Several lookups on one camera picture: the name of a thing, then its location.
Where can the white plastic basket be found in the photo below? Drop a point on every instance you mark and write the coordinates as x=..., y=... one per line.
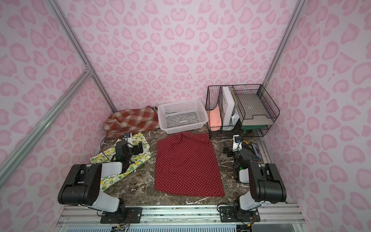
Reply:
x=181, y=116

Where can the lemon print skirt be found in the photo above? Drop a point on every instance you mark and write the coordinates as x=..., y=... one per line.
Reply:
x=135, y=162

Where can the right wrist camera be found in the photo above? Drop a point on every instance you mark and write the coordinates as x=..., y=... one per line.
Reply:
x=237, y=143

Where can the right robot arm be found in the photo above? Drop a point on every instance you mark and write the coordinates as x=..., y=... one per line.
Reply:
x=264, y=180

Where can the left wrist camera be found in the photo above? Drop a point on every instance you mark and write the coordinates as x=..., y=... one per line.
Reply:
x=127, y=136

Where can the red plaid skirt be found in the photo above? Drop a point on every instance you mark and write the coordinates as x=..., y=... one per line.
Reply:
x=132, y=120

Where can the yellow black utility knife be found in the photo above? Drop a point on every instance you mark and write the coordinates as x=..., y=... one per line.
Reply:
x=252, y=146

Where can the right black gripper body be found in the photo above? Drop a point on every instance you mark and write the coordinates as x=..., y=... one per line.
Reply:
x=249, y=148

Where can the grey paper tray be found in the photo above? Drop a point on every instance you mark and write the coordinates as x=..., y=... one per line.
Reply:
x=253, y=111

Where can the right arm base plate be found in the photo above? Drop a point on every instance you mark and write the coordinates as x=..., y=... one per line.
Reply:
x=231, y=214

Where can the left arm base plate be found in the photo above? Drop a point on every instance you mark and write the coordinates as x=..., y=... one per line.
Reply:
x=130, y=214

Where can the white book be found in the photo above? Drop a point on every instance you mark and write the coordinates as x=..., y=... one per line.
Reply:
x=228, y=104

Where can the pink folder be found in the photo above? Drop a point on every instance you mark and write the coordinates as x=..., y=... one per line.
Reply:
x=215, y=121

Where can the black wire desk organizer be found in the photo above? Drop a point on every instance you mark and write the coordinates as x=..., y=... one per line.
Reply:
x=214, y=98

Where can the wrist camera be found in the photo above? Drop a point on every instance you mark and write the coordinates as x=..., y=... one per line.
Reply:
x=237, y=143
x=127, y=136

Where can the red polka dot skirt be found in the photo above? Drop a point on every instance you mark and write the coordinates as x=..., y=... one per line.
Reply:
x=186, y=165

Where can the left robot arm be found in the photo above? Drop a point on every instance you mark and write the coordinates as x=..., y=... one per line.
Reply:
x=82, y=184

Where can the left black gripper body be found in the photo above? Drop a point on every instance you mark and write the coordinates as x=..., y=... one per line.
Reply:
x=135, y=148

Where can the aluminium frame rail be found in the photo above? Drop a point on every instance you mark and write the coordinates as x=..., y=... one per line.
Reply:
x=185, y=218

